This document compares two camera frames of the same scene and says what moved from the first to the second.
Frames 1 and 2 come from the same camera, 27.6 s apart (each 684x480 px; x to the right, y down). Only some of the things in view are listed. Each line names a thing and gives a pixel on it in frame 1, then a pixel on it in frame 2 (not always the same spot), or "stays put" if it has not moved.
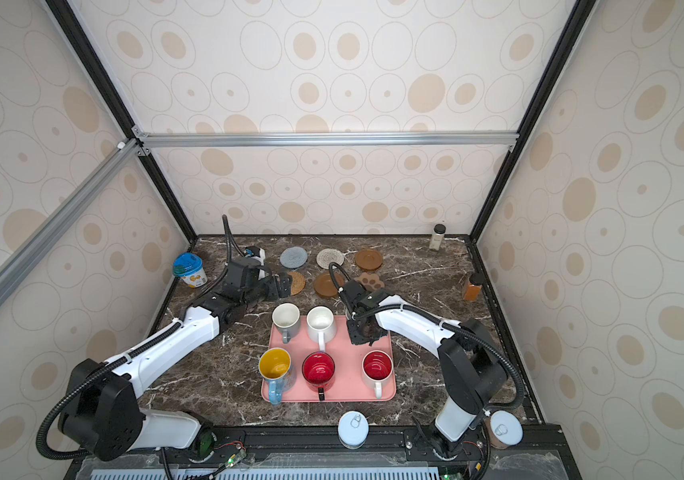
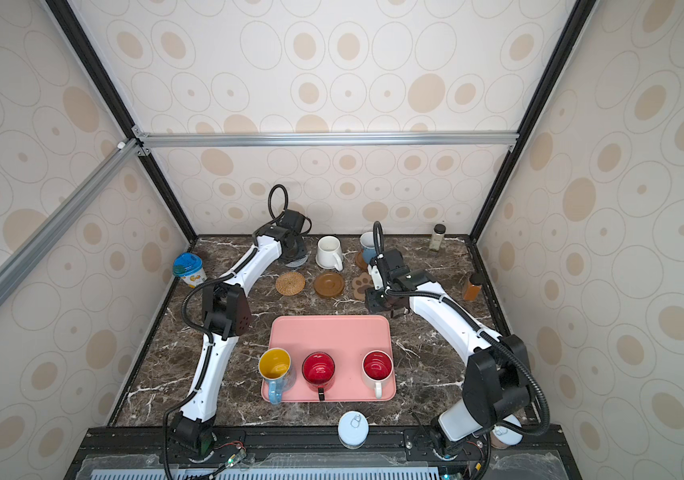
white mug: [321, 325] to [329, 252]
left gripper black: [276, 292] to [302, 250]
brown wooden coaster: [325, 286] stays put
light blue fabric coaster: [293, 257] stays put
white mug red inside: [377, 368] stays put
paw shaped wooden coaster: [371, 282] stays put
